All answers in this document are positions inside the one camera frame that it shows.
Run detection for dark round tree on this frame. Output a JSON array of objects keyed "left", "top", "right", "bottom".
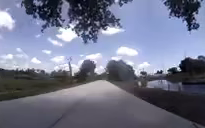
[{"left": 75, "top": 59, "right": 98, "bottom": 83}]

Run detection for broad dark tree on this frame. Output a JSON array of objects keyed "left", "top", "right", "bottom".
[{"left": 105, "top": 59, "right": 138, "bottom": 82}]

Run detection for thin pole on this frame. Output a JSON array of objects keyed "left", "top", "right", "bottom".
[{"left": 67, "top": 56, "right": 74, "bottom": 84}]

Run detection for pale concrete path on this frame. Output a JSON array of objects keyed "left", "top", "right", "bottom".
[{"left": 0, "top": 79, "right": 205, "bottom": 128}]

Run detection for overhanging tree branches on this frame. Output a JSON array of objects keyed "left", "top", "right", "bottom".
[{"left": 20, "top": 0, "right": 205, "bottom": 45}]

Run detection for distant tree line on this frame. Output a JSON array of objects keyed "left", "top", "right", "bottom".
[{"left": 0, "top": 65, "right": 75, "bottom": 81}]

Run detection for dark sloping bank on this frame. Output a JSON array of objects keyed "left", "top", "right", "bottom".
[{"left": 109, "top": 79, "right": 205, "bottom": 128}]

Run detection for green grass field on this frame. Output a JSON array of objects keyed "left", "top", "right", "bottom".
[{"left": 0, "top": 77, "right": 103, "bottom": 104}]

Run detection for pond water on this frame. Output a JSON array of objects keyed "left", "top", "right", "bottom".
[{"left": 136, "top": 78, "right": 205, "bottom": 97}]

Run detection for clump of dark trees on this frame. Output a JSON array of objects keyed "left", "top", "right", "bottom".
[{"left": 166, "top": 55, "right": 205, "bottom": 76}]

